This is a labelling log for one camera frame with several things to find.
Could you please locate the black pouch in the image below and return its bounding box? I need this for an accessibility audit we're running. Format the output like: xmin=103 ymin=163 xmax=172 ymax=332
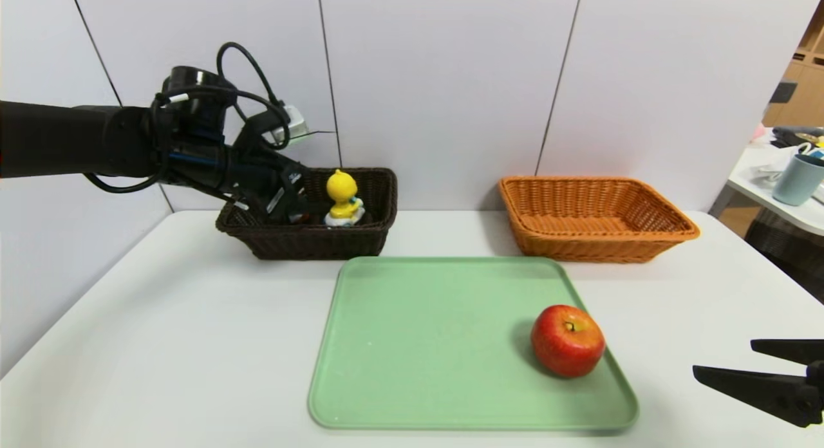
xmin=772 ymin=126 xmax=824 ymax=149

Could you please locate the light wooden shelf unit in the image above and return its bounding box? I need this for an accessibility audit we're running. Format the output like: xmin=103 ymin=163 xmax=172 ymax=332
xmin=760 ymin=0 xmax=824 ymax=130

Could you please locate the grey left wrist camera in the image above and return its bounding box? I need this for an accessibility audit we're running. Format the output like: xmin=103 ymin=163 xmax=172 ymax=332
xmin=269 ymin=104 xmax=310 ymax=146

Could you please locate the dark brown wicker basket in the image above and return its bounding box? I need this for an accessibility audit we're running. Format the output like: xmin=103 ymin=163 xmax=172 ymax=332
xmin=216 ymin=168 xmax=398 ymax=261

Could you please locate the red apple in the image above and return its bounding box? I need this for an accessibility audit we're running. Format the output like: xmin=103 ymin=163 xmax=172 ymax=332
xmin=530 ymin=304 xmax=606 ymax=378

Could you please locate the black left camera cable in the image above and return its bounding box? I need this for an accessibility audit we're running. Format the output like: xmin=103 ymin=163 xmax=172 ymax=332
xmin=216 ymin=41 xmax=292 ymax=151

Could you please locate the light green plastic tray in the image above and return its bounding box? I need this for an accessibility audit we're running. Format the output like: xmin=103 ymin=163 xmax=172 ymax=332
xmin=308 ymin=256 xmax=639 ymax=431

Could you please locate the white paper stack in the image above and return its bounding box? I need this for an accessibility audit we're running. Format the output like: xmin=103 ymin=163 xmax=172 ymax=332
xmin=747 ymin=162 xmax=783 ymax=183

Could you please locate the white side table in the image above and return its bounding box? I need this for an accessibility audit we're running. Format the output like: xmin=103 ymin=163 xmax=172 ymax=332
xmin=708 ymin=136 xmax=824 ymax=238

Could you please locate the orange wicker basket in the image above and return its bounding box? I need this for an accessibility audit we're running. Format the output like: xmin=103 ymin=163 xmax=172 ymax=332
xmin=498 ymin=176 xmax=700 ymax=264

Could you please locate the grey blue plastic cup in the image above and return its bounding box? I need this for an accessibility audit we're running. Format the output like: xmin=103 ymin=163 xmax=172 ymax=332
xmin=772 ymin=153 xmax=824 ymax=206

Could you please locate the yellow duck toy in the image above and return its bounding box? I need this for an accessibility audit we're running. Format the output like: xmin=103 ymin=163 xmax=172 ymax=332
xmin=324 ymin=169 xmax=366 ymax=229

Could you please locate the dark wicker bin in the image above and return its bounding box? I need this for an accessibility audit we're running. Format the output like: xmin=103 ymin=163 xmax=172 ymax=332
xmin=745 ymin=210 xmax=824 ymax=305

